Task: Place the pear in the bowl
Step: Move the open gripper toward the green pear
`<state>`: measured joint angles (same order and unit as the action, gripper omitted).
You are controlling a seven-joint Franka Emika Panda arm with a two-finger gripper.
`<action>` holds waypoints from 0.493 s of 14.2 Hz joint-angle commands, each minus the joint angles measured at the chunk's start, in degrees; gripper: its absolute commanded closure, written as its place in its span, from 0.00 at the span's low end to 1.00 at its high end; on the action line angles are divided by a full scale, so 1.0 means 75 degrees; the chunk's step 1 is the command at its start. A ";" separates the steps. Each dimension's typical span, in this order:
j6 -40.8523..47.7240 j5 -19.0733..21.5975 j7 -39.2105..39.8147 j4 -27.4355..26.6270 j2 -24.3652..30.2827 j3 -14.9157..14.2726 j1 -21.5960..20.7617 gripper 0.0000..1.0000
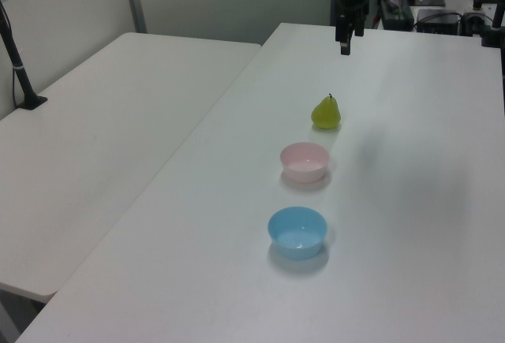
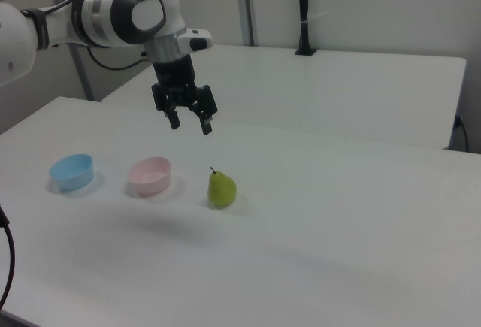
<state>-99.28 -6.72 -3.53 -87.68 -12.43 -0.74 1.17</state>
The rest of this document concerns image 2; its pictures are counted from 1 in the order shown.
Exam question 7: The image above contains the blue plastic bowl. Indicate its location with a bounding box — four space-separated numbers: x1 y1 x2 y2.
49 153 95 192

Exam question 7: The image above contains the aluminium frame post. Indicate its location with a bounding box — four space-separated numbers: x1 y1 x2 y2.
235 0 261 47

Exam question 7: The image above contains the pink plastic bowl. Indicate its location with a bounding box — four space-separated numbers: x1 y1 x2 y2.
127 156 173 196

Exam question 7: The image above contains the green pear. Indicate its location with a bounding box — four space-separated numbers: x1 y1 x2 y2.
207 166 237 209

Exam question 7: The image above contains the black table power cable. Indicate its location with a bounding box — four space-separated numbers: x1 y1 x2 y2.
453 114 470 152

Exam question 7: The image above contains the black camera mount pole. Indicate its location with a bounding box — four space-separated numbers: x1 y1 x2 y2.
294 0 317 56

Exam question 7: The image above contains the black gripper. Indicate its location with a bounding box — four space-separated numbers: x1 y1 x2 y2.
150 55 219 137

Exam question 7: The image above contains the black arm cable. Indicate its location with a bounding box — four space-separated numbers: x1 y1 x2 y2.
20 0 151 71

